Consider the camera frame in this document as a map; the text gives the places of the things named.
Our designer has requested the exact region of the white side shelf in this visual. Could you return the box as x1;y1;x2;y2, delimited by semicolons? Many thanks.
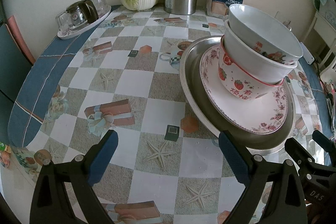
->
303;0;335;81

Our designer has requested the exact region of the white tray with glasses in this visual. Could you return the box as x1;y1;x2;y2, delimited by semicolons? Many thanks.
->
55;0;112;40

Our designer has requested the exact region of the stainless steel round tray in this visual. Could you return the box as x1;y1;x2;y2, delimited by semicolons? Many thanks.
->
179;35;295;156

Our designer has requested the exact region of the checkered tablecloth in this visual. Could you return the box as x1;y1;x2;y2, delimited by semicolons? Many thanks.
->
0;4;329;224

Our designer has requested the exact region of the small white bowl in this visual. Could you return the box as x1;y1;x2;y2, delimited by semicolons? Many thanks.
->
222;19;298;84

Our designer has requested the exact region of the colourful items pile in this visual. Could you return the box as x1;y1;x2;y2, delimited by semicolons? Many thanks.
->
323;82;335;132

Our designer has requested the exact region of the white power strip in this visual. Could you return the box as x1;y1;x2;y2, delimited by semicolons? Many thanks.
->
300;42;315;65

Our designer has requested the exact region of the large white bowl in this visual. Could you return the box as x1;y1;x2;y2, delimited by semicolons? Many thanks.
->
228;4;303;65

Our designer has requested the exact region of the clear glass mug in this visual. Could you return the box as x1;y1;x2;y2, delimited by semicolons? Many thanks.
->
274;11;291;31

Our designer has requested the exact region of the floral round plate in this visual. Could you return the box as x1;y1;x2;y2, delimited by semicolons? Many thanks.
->
199;44;288;134

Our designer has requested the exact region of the strawberry red-rimmed bowl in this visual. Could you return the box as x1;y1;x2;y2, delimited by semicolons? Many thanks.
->
218;36;284;100

